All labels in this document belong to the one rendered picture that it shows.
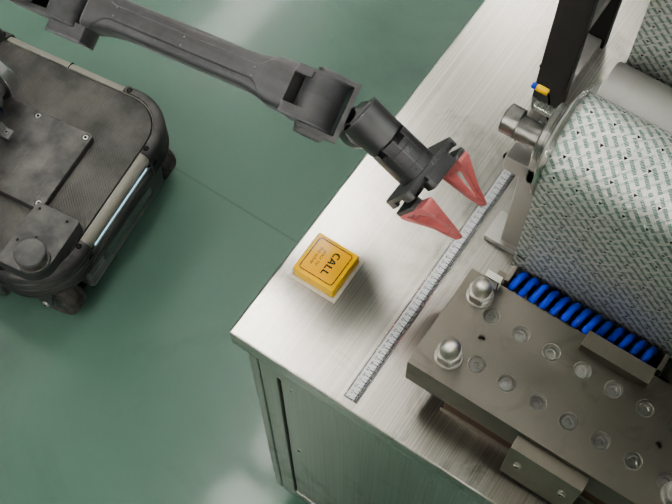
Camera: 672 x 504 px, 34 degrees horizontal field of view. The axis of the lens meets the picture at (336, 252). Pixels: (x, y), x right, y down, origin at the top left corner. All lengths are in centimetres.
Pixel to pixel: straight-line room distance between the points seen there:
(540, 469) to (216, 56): 66
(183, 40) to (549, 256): 54
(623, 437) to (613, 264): 22
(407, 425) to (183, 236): 126
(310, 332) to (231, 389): 95
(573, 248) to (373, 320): 34
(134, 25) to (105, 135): 109
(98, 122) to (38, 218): 29
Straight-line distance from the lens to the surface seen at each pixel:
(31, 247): 233
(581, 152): 124
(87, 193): 246
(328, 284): 154
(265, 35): 294
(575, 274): 140
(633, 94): 137
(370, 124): 135
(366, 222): 162
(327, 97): 134
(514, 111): 138
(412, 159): 136
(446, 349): 136
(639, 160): 123
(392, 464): 162
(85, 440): 249
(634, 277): 134
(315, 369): 152
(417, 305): 156
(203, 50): 141
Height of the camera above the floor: 233
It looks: 64 degrees down
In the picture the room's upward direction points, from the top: 1 degrees counter-clockwise
